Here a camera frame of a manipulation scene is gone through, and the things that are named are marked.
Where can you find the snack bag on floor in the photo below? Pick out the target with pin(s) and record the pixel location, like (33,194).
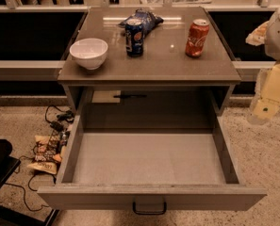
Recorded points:
(49,167)

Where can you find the black chair base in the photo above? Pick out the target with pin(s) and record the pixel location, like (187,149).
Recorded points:
(8,165)

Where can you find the wire basket of snacks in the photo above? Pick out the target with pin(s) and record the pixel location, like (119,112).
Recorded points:
(51,148)

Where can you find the white bowl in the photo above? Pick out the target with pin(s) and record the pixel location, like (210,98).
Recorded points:
(89,53)

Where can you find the blue pepsi can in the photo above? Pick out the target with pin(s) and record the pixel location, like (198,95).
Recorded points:
(134,37)

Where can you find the red coca-cola can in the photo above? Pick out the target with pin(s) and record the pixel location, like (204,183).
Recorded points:
(198,31)

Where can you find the grey top drawer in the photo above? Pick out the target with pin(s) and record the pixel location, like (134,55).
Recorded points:
(153,152)

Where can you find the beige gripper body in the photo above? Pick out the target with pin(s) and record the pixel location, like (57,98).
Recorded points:
(279,38)

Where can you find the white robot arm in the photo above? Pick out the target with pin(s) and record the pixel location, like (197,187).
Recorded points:
(268,34)

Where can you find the blue chip bag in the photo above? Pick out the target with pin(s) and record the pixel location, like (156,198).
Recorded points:
(149,20)

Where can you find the grey drawer cabinet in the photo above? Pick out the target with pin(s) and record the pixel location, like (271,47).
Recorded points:
(163,65)

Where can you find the black power adapter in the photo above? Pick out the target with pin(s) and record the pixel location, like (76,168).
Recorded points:
(56,126)

